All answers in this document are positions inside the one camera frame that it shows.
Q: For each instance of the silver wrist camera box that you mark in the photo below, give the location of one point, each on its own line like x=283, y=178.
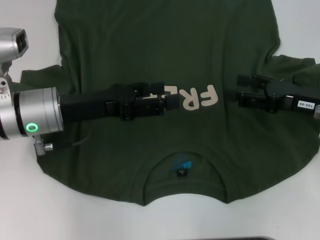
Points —
x=12, y=42

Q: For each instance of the dark green FREE! t-shirt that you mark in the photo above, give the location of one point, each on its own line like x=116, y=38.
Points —
x=160, y=45

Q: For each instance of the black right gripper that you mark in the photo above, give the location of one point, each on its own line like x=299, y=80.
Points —
x=285, y=93

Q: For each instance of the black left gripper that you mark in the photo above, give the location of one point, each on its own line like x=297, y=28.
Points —
x=87, y=105

